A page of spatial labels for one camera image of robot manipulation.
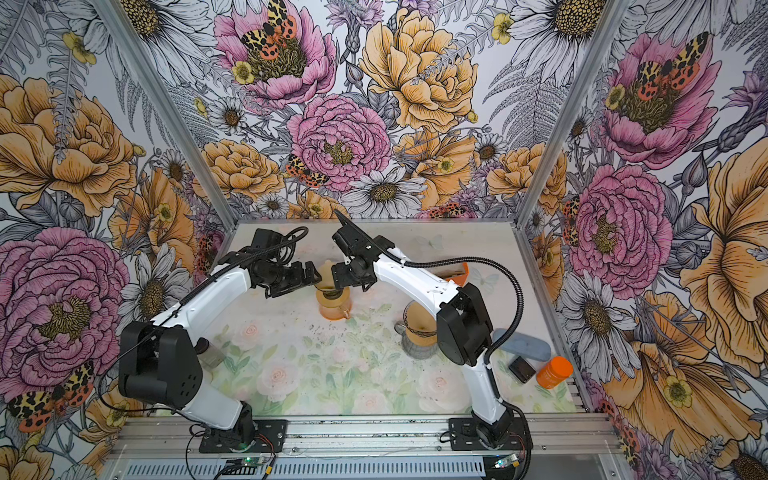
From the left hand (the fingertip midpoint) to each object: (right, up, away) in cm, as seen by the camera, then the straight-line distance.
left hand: (306, 290), depth 87 cm
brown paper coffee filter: (+32, -6, -7) cm, 33 cm away
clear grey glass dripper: (+28, -5, -9) cm, 30 cm away
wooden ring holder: (+8, -3, +1) cm, 9 cm away
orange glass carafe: (+7, -8, +7) cm, 13 cm away
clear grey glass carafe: (+30, -16, -3) cm, 34 cm away
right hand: (+12, +1, -1) cm, 12 cm away
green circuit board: (+52, -38, -16) cm, 67 cm away
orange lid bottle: (+65, -19, -12) cm, 69 cm away
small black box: (+60, -21, -4) cm, 64 cm away
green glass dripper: (+7, -1, +2) cm, 8 cm away
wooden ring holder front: (+33, -12, -6) cm, 36 cm away
